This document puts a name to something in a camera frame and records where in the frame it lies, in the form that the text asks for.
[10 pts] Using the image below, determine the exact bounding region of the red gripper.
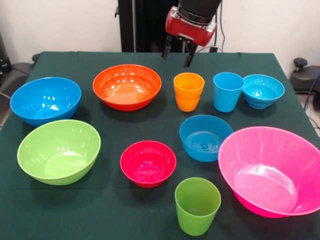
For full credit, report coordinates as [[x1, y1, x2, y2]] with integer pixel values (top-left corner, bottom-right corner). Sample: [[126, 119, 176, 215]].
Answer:
[[161, 6, 217, 68]]

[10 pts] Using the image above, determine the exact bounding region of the orange cup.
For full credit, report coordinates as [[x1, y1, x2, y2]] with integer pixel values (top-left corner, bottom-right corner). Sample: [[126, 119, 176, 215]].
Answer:
[[173, 72, 206, 113]]

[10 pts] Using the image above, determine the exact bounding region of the orange-red bowl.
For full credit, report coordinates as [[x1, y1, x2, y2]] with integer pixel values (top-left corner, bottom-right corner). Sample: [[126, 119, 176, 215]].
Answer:
[[92, 64, 163, 112]]

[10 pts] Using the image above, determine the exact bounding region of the blue cup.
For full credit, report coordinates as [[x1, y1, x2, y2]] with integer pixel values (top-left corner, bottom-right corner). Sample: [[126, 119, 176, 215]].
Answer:
[[212, 72, 246, 113]]

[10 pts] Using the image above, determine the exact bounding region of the blue flat-bottomed bowl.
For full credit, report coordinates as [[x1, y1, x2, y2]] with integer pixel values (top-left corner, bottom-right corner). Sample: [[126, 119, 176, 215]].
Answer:
[[179, 114, 234, 163]]

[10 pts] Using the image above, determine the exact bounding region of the small light blue ribbed bowl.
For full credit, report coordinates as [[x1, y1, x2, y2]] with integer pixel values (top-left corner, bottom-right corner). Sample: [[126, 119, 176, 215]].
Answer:
[[241, 74, 286, 110]]

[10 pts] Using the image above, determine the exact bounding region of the dark green tablecloth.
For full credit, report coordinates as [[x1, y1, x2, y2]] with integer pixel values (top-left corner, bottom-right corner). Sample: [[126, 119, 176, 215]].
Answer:
[[0, 51, 320, 240]]

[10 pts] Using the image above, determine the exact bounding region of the small pink-red bowl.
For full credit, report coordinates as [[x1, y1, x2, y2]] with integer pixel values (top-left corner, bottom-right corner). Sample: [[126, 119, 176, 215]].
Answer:
[[119, 140, 177, 189]]

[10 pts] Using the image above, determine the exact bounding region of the large blue bowl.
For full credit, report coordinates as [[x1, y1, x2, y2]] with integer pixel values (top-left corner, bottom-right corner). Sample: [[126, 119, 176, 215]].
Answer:
[[9, 76, 82, 128]]

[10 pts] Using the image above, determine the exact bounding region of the large pink bowl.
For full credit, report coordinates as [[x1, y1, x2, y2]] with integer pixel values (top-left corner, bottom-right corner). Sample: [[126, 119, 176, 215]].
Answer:
[[217, 126, 320, 219]]

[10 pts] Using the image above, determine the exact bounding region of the green cup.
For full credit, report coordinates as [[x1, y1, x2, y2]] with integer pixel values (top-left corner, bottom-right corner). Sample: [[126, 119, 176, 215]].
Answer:
[[174, 177, 222, 237]]

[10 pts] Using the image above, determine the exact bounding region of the green bowl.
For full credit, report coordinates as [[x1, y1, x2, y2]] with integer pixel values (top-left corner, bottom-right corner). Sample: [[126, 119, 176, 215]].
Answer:
[[16, 119, 102, 186]]

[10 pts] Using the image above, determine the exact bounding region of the black equipment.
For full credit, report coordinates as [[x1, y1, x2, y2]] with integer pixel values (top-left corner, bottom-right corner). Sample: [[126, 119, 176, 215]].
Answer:
[[0, 32, 11, 74]]

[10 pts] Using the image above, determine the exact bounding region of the black hanging cable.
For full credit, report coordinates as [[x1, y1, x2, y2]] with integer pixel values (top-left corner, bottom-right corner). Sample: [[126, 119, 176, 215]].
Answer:
[[214, 0, 226, 53]]

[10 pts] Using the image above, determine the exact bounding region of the black pedestal foot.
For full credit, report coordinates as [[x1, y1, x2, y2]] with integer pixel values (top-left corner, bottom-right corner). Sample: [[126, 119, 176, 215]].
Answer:
[[289, 57, 320, 92], [0, 53, 41, 94]]

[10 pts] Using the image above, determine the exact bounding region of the blue cable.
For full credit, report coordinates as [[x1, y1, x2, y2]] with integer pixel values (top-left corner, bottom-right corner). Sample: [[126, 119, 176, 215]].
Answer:
[[303, 71, 320, 111]]

